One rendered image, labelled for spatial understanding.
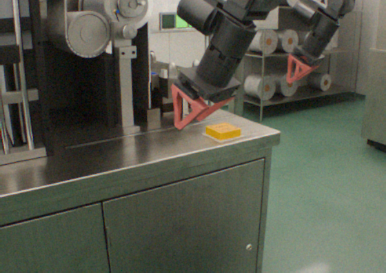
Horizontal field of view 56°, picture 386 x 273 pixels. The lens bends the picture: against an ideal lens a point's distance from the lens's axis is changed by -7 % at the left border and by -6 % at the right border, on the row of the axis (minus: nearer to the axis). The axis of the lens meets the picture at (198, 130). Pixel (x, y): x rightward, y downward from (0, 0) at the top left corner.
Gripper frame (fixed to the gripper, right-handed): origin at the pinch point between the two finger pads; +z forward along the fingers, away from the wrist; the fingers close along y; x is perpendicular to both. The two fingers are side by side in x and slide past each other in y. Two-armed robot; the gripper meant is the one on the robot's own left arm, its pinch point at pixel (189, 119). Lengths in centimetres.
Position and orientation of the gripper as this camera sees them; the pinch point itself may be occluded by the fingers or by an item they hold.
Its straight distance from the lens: 66.9
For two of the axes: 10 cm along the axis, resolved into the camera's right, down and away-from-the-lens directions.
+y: -5.7, 2.6, -7.8
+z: -4.1, 7.4, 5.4
